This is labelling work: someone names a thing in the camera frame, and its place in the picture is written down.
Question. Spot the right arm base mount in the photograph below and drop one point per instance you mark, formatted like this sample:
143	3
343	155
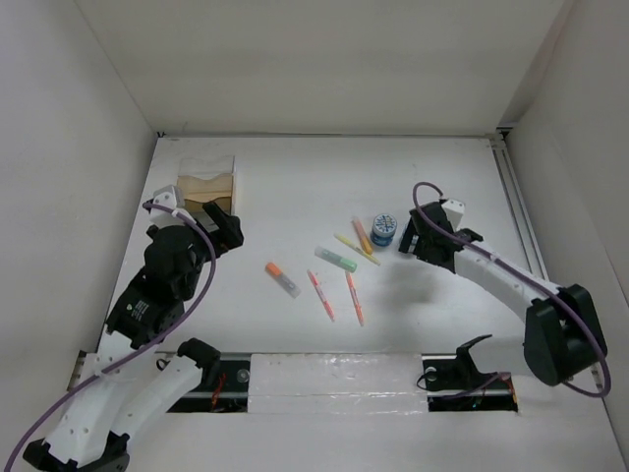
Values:
454	383

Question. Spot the yellow thin pen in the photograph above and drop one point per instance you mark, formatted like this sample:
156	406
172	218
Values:
359	250

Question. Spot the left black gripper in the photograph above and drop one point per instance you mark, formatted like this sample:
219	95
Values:
228	236

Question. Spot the wooden clear organizer container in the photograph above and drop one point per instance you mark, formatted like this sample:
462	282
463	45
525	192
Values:
208	179

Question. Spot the blue slime jar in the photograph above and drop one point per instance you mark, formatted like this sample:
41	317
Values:
384	227

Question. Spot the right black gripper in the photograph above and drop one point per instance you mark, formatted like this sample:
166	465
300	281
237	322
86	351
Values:
409	238

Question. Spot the aluminium rail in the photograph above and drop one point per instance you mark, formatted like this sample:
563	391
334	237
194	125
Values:
516	202

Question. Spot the right pink thin pen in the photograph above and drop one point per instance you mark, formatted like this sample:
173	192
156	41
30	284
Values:
355	299

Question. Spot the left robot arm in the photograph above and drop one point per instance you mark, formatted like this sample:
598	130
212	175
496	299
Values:
102	417

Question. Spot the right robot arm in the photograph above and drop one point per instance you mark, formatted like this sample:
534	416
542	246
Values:
562	336

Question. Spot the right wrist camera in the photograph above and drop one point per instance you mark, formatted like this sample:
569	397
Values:
454	211

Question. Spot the left pink thin pen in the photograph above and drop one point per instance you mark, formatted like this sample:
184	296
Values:
322	298

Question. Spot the green cap highlighter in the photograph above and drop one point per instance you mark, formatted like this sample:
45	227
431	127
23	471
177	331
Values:
335	259

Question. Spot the pink thin pen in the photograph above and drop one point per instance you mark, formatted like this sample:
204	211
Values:
355	299
322	298

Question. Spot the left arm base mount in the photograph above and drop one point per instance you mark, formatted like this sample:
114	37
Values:
224	390

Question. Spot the orange pink highlighter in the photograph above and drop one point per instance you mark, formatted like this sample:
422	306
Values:
362	235

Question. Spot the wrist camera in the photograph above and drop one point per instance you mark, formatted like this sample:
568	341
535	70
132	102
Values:
454	211
170	196

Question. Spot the orange cap grey highlighter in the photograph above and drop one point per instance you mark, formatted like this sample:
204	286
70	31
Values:
283	280

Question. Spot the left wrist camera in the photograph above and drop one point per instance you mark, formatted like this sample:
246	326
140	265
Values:
170	196

